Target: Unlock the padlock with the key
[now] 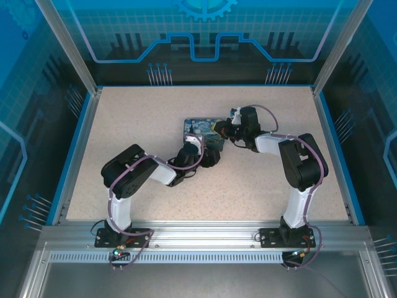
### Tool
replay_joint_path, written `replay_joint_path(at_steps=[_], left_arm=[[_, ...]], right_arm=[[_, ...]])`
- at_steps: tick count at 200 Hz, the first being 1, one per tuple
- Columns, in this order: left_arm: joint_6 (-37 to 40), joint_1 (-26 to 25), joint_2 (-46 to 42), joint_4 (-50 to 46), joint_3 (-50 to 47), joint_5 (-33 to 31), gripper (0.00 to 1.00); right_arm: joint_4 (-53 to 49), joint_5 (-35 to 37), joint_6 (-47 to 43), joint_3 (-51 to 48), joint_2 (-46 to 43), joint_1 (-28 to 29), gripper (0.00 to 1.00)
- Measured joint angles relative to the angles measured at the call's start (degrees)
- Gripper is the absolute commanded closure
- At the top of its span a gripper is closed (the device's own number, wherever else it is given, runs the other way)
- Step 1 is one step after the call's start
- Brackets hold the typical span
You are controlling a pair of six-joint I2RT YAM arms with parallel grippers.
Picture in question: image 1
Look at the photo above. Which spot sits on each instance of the starry night printed box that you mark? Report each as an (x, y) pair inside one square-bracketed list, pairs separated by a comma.
[(198, 127)]

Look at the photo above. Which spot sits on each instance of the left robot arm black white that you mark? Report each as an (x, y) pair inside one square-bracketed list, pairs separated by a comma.
[(130, 174)]

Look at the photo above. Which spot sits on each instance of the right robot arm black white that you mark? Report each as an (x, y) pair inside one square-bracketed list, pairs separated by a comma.
[(304, 161)]

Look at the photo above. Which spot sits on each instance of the blue side trim strip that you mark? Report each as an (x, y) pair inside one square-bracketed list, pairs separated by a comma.
[(331, 124), (72, 155)]

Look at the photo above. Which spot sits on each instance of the small circuit board with LED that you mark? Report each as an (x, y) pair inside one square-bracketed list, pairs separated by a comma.
[(299, 254), (119, 253)]

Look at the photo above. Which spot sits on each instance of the grey metal lower tray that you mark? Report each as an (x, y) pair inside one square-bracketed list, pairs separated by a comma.
[(201, 279)]

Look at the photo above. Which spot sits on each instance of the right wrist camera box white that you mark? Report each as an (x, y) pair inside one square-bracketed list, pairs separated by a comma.
[(237, 116)]

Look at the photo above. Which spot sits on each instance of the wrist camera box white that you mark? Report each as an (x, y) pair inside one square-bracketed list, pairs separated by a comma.
[(193, 142), (237, 116)]

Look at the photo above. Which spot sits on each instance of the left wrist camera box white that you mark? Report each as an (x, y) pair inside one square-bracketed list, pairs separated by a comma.
[(193, 142)]

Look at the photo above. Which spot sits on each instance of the aluminium mounting rail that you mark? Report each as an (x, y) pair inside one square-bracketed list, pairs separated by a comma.
[(201, 232)]

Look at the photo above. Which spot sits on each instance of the aluminium side rail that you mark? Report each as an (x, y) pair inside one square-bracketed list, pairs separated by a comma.
[(79, 155), (324, 124)]

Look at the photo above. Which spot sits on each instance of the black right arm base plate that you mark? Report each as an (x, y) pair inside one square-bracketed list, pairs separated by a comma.
[(266, 238)]

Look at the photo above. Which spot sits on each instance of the aluminium frame post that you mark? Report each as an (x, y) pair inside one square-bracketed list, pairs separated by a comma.
[(338, 46), (71, 49)]

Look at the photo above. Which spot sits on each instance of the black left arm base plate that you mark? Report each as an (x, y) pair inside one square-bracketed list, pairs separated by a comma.
[(102, 240)]

